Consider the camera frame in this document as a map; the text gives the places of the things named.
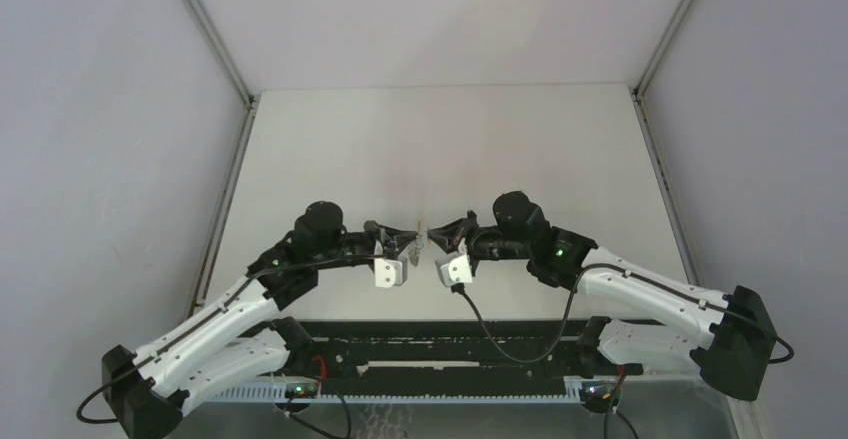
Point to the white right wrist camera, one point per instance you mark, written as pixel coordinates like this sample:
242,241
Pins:
454,269

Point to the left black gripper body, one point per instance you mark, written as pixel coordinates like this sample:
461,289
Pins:
359,243

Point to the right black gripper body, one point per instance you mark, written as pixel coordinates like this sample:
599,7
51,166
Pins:
488,244

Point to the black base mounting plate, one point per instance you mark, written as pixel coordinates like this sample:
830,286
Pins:
445,359

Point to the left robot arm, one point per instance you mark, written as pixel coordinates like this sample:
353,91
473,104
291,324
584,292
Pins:
152,388

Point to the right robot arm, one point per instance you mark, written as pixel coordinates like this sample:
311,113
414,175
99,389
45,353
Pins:
649,297

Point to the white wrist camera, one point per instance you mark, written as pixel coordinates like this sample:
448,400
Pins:
454,269
390,273

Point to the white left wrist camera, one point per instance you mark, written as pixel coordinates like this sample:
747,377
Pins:
390,273

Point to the large keyring with yellow grip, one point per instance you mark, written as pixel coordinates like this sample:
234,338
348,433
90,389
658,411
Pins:
414,249

